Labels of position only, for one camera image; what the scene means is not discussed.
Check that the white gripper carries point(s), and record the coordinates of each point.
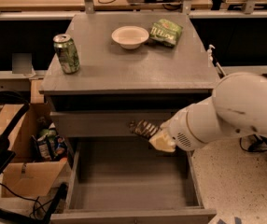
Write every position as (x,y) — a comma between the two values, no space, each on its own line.
(179,131)

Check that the dark rxbar chocolate bar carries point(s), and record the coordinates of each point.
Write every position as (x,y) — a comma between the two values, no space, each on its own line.
(144,128)

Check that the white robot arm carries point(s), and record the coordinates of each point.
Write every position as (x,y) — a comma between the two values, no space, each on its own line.
(237,107)

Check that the open grey middle drawer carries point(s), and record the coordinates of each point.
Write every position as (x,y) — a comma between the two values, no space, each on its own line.
(127,181)

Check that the grey drawer cabinet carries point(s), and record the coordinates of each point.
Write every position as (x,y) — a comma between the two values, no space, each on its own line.
(151,77)

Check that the closed grey top drawer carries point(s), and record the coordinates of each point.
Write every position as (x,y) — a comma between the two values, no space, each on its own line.
(104,123)

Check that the white grabber stick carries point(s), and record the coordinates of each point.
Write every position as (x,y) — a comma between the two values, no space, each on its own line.
(214,60)

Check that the green chip bag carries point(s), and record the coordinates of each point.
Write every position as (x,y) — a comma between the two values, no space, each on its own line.
(166,32)

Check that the white paper bowl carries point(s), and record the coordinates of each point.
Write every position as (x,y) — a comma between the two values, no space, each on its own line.
(130,37)

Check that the snack packets in box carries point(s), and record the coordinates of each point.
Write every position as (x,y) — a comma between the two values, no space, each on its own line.
(49,145)

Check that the green soda can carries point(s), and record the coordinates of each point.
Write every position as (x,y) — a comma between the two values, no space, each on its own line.
(66,52)

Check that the cardboard box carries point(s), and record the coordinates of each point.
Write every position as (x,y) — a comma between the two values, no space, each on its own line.
(26,175)

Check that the black chair frame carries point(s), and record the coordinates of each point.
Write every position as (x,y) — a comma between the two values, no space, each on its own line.
(8,96)

